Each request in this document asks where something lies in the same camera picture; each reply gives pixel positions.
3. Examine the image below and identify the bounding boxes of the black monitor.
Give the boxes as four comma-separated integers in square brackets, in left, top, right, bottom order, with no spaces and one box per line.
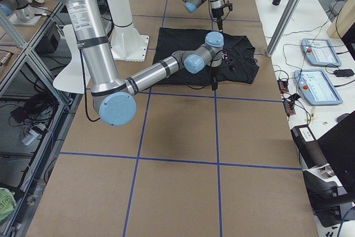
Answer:
[318,113,354,192]

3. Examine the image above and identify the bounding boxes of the teach pendant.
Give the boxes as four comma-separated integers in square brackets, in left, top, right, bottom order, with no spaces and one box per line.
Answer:
[301,38,342,67]
[294,69,343,106]

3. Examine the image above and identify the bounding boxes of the near teach pendant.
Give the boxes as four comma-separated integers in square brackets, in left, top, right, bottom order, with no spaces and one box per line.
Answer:
[294,69,343,106]

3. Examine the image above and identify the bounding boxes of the far teach pendant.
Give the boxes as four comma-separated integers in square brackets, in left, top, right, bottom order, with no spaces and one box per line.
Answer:
[301,38,342,67]

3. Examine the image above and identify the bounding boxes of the black power adapter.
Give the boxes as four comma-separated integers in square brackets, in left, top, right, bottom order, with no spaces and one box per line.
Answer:
[333,69,354,77]

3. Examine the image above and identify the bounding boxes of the white plastic chair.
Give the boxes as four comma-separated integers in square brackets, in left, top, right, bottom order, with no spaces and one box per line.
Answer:
[53,24,84,94]

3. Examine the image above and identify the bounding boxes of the green cloth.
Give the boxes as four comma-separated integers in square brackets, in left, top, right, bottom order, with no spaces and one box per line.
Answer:
[0,188,16,220]

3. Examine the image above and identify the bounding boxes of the black graphic t-shirt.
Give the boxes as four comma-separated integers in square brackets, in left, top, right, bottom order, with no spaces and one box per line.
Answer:
[153,28,259,86]

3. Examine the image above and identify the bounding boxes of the aluminium frame post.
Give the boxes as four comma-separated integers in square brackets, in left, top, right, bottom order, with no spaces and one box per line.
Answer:
[266,0,300,57]

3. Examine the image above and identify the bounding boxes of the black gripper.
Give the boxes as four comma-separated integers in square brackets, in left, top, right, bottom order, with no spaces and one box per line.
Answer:
[210,51,227,90]
[210,0,232,32]

